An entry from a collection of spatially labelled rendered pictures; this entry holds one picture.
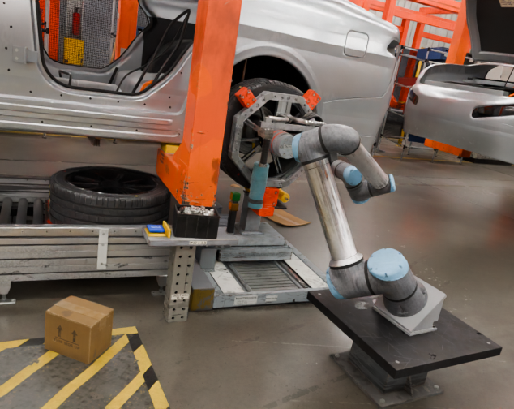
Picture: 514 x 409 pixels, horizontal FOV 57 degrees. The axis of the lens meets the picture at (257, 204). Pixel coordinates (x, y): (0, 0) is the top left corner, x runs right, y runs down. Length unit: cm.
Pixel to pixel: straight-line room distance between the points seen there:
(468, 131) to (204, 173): 304
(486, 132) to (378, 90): 163
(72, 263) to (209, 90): 106
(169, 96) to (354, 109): 124
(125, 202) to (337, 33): 165
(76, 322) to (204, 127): 102
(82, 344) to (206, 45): 138
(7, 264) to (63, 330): 51
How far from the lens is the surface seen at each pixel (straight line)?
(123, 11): 496
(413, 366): 194
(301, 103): 278
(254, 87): 274
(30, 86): 273
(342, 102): 323
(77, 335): 211
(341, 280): 205
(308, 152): 197
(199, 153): 232
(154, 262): 255
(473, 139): 483
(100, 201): 251
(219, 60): 228
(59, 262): 248
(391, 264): 199
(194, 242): 222
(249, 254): 295
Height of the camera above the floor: 128
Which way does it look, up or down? 17 degrees down
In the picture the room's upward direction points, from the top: 9 degrees clockwise
